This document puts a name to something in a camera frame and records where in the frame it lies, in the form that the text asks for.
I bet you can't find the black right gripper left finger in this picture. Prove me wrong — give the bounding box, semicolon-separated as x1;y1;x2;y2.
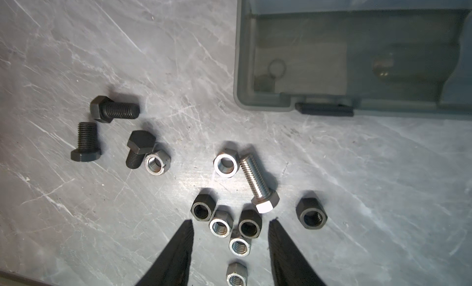
136;220;194;286

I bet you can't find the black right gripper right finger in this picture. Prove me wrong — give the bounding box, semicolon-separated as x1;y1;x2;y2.
268;219;326;286

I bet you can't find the silver nut lowest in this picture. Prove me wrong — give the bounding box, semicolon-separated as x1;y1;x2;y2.
226;262;248;286

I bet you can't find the black nut far right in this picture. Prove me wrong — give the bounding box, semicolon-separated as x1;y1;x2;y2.
296;197;328;230

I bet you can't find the black nut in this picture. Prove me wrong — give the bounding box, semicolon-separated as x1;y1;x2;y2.
296;197;328;230
238;209;263;239
191;193;216;222

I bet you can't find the black nut left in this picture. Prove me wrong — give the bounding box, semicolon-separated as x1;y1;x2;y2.
191;193;216;222

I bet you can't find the silver bolt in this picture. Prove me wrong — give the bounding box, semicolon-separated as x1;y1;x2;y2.
240;154;280;214

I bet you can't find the silver nut beside bolt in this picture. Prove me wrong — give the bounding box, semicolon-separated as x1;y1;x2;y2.
145;150;171;176

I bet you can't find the silver nut upper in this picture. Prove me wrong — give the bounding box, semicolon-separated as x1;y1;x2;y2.
213;148;240;179

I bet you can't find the black bolt middle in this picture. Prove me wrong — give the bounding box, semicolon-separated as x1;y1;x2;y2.
126;130;156;169

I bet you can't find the black bolt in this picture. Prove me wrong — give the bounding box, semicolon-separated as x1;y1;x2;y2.
70;122;102;162
126;130;156;169
90;95;140;123

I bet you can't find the black bolt left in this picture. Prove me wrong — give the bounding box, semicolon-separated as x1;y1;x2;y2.
70;122;102;162

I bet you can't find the black bolt upper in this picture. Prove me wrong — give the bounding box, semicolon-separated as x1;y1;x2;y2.
90;95;140;123

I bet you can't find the grey plastic organizer box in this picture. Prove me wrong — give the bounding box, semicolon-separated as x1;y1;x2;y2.
234;0;472;120

